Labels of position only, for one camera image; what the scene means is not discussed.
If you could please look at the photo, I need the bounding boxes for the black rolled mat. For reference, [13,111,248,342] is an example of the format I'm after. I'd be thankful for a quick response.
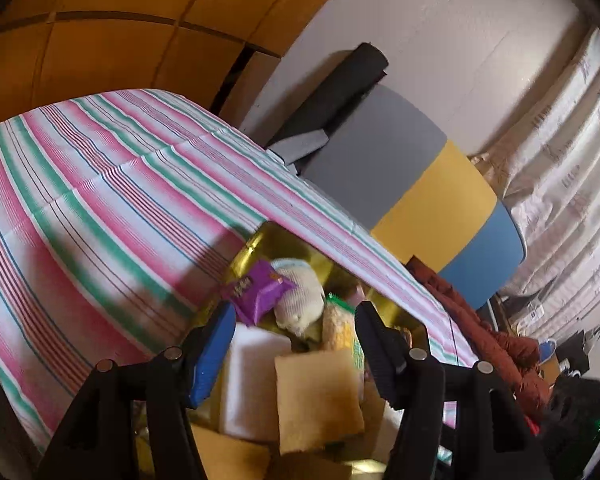
[275,42,388,146]

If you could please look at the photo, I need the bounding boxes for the pale patterned curtain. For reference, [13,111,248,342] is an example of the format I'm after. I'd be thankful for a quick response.
[472,25,600,346]

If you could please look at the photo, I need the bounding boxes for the pink green striped tablecloth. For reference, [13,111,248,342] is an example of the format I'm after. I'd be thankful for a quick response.
[0,89,481,453]

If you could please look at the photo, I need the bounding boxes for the white cardboard box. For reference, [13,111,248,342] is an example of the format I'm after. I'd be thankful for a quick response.
[357,380,406,463]

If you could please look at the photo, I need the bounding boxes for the rust brown jacket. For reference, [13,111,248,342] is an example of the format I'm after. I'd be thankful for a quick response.
[405,256,553,426]

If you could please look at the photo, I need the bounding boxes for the gold metal tin container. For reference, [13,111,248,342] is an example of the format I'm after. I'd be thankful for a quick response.
[135,220,431,480]

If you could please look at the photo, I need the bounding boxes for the white block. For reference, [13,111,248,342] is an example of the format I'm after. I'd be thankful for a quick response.
[219,322,307,442]

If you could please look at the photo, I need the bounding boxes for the yellow green snack packet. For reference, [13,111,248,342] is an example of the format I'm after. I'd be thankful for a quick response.
[322,295,367,377]

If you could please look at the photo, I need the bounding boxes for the grey yellow blue chair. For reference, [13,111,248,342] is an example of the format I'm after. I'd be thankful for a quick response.
[265,84,526,311]

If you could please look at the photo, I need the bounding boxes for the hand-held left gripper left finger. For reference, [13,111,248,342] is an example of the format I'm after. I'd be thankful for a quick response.
[35,301,237,480]

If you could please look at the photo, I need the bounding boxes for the wooden wardrobe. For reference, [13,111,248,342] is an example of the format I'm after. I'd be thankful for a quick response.
[0,0,366,131]

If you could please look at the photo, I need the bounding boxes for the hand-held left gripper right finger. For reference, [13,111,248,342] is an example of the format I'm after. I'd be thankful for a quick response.
[355,301,548,480]

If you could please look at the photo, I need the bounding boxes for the purple snack packet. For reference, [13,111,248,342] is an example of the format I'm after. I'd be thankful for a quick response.
[220,259,299,329]

